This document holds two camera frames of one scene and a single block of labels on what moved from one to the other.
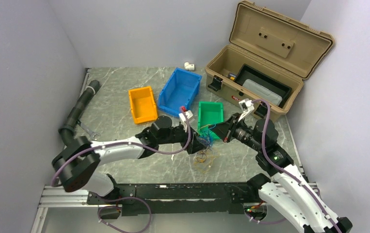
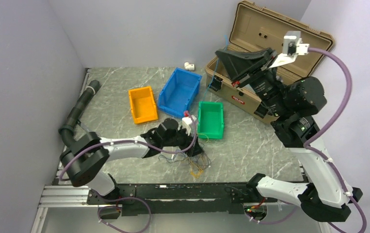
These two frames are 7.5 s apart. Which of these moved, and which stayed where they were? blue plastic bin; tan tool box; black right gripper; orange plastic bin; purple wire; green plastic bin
Moved: purple wire; black right gripper
Stayed: green plastic bin; blue plastic bin; tan tool box; orange plastic bin
